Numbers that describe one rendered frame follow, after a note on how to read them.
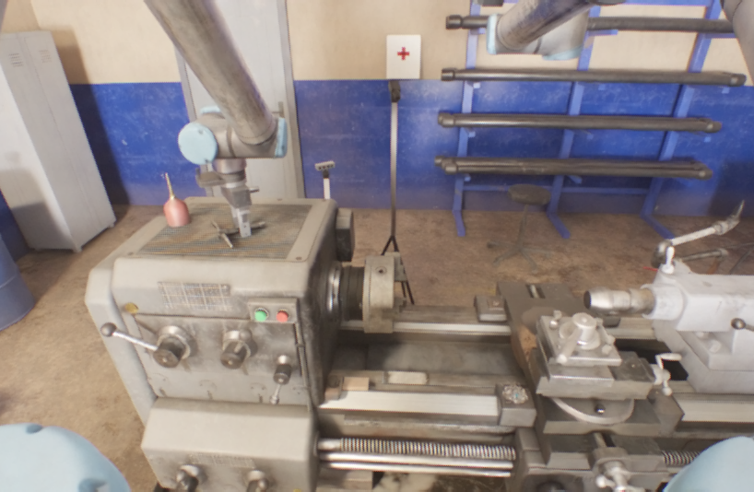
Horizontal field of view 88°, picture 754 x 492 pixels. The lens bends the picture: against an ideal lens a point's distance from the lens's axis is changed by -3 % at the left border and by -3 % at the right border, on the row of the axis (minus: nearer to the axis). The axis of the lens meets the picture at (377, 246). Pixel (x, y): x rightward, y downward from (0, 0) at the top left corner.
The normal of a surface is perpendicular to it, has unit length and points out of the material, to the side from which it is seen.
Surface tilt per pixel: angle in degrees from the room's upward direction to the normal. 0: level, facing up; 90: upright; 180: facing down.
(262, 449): 32
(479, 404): 36
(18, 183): 90
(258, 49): 90
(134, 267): 45
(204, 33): 127
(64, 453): 9
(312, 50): 90
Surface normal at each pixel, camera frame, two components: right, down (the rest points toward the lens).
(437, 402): -0.04, -0.40
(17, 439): 0.07, -0.86
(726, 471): -0.15, -0.88
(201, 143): -0.09, 0.50
